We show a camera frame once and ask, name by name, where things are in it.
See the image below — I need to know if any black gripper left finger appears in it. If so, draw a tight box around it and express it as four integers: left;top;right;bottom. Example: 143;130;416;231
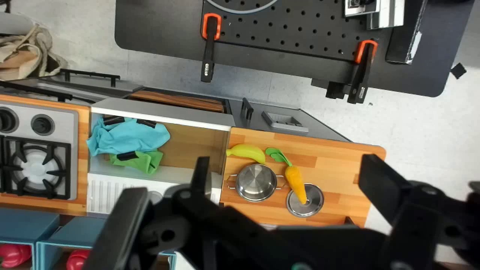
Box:
83;187;149;270

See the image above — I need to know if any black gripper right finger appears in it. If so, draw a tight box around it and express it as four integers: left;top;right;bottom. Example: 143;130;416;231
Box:
358;154;419;225

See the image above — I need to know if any steel pot lid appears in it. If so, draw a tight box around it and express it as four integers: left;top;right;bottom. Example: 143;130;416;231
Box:
284;183;325;219

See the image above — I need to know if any teal storage bin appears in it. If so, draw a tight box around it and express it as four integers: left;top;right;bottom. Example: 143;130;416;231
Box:
34;214;106;270
0;207;59;270

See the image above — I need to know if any green cloth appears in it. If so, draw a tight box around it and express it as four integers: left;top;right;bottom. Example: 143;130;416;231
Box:
107;150;163;174

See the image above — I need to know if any yellow plush carrot toy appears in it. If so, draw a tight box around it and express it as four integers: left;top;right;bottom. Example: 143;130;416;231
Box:
265;147;307;204

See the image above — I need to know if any light blue cloth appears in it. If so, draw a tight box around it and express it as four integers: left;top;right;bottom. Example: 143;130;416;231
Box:
86;117;170;156

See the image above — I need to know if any toy gas stove top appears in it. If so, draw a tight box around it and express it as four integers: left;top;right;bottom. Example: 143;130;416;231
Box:
0;102;77;201

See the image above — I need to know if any white toy sink basin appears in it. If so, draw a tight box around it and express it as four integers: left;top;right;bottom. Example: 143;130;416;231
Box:
86;97;233;214

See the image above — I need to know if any orange black clamp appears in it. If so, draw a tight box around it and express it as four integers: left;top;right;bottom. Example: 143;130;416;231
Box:
347;39;377;103
200;12;221;82

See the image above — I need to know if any yellow plush banana toy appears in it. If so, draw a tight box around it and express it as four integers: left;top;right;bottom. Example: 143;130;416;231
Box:
226;144;266;163

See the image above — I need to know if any black perforated table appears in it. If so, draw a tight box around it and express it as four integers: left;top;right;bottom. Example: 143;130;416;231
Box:
113;0;475;97

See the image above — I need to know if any beige canvas bag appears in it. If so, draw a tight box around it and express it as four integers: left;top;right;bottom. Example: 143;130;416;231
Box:
0;24;67;81

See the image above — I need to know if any steel pot with handles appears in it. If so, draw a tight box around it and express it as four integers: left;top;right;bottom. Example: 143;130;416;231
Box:
226;163;286;202

